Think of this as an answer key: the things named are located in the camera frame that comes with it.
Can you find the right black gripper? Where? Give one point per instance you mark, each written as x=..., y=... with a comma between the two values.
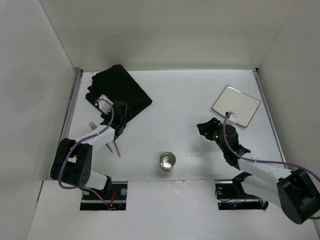
x=211, y=128

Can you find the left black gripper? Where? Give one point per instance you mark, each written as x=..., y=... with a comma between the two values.
x=124, y=113

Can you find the black cloth placemat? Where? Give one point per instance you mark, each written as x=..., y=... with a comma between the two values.
x=118, y=85

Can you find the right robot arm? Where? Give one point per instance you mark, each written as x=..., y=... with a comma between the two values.
x=289, y=186

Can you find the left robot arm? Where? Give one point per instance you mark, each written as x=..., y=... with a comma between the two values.
x=72, y=165

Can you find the copper fork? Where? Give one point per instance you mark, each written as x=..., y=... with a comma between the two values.
x=93, y=126

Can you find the square white plate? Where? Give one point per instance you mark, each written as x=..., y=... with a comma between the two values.
x=242, y=105

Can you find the metal cup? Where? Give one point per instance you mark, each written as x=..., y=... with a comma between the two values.
x=167, y=161

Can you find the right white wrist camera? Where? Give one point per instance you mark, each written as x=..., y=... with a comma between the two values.
x=231, y=118

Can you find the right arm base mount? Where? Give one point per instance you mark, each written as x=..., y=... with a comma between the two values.
x=229, y=198

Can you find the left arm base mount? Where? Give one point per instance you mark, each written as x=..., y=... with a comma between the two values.
x=115, y=200

